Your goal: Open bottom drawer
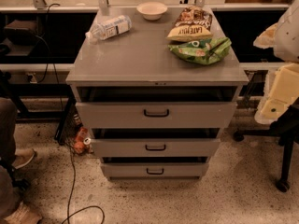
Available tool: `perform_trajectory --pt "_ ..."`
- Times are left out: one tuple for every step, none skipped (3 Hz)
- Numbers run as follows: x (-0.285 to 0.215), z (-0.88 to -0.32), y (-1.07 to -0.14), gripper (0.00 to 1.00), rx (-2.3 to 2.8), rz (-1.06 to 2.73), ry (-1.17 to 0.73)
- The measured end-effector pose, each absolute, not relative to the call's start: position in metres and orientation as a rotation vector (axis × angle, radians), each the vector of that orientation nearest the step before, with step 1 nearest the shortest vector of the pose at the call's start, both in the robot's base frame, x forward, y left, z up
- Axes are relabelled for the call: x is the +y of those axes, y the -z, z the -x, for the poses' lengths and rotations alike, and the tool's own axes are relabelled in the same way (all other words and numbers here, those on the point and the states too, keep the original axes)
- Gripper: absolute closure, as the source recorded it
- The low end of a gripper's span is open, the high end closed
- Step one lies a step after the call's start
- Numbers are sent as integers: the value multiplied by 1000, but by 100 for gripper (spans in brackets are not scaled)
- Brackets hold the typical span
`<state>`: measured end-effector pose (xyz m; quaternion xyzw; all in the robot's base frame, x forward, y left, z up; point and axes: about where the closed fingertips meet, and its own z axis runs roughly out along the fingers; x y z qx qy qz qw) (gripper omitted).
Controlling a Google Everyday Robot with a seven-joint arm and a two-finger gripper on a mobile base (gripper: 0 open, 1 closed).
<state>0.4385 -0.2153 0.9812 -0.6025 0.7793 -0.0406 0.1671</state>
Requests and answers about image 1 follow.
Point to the grey bottom drawer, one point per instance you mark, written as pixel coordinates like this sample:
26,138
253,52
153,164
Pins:
159,170

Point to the grey drawer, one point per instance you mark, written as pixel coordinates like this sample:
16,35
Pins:
156,115
176,147
159,170

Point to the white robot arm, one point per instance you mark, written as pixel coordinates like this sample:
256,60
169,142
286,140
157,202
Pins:
281,87

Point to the grey metal drawer cabinet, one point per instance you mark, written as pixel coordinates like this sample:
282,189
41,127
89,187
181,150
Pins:
138,67

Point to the grey top drawer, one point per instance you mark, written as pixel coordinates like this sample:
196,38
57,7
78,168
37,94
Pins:
156,115

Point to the grey middle drawer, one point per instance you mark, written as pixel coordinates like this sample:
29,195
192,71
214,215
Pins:
176,147

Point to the green snack bag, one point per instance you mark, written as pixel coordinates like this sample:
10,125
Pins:
203,51

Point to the orange objects on floor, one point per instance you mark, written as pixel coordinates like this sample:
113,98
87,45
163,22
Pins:
82,141

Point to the clear plastic water bottle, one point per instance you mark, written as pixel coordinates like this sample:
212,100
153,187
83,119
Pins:
103,30

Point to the brown yellow chip bag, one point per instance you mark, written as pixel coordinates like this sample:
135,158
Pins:
192,23

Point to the white bowl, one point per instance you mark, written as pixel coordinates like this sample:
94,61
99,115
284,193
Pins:
152,11

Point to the black rolling chair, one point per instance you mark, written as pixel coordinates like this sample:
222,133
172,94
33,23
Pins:
286,128

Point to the person leg upper left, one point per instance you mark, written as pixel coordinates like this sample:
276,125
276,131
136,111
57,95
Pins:
8,115

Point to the person leg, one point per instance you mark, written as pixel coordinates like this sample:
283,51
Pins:
8,115
9,197

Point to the dark box on shelf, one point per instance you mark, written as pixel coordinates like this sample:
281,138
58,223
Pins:
21,32

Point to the tan shoe lower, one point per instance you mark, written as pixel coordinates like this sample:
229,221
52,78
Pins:
24,214

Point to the person leg lower left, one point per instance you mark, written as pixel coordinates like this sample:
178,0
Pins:
9,197

